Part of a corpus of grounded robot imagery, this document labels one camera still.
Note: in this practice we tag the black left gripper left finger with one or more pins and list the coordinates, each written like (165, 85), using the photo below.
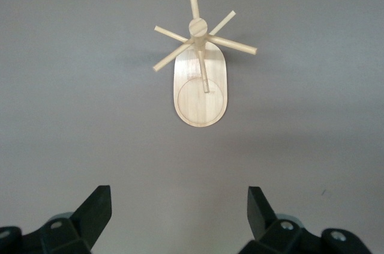
(90, 221)

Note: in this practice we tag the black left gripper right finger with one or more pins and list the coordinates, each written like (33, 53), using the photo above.
(261, 221)

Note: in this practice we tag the wooden cup rack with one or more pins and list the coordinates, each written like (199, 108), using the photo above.
(200, 98)

